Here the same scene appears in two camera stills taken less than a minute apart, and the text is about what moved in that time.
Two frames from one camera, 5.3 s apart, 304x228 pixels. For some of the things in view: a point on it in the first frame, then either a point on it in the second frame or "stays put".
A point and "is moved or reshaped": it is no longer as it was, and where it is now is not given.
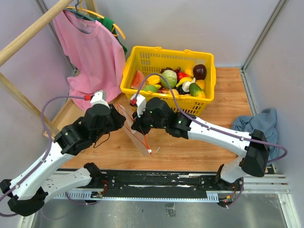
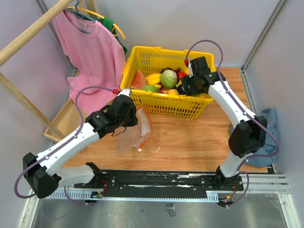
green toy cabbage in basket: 150,88 stays put
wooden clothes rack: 51,128 stays put
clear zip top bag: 138,138 is moved or reshaped
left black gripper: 118,118 -> 134,120
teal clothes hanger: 79,14 stays put
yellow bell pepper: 153,80 stays put
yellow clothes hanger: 88,11 stays put
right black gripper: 137,124 -> 186,81
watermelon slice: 138,80 stays put
